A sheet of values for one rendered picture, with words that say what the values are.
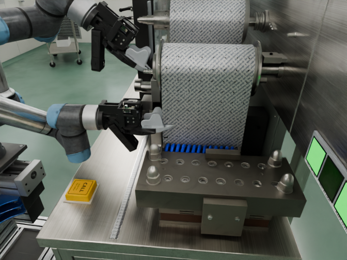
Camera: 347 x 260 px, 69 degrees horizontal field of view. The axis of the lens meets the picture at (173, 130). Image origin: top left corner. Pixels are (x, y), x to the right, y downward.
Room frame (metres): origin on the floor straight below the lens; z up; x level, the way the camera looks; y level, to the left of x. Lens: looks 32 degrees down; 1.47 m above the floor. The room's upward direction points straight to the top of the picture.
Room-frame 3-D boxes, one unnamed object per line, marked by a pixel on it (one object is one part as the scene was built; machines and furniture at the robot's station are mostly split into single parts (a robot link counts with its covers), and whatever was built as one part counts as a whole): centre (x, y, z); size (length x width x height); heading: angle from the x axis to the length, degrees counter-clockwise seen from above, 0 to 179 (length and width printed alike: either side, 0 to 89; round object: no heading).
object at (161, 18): (0.94, 0.04, 1.33); 0.06 x 0.06 x 0.06; 85
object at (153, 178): (0.47, 0.05, 1.05); 0.04 x 0.04 x 0.04
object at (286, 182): (0.44, -0.27, 1.05); 0.04 x 0.04 x 0.04
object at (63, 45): (5.06, 2.16, 0.51); 0.91 x 0.58 x 1.02; 19
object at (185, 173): (0.50, -0.11, 1.00); 0.40 x 0.16 x 0.06; 85
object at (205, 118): (0.62, -0.09, 1.11); 0.23 x 0.01 x 0.18; 85
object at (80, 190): (0.55, 0.28, 0.91); 0.07 x 0.07 x 0.02; 85
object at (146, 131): (0.61, 0.09, 1.09); 0.09 x 0.05 x 0.02; 84
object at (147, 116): (0.65, 0.04, 1.11); 0.09 x 0.03 x 0.06; 86
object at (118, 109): (0.64, 0.15, 1.12); 0.12 x 0.08 x 0.09; 85
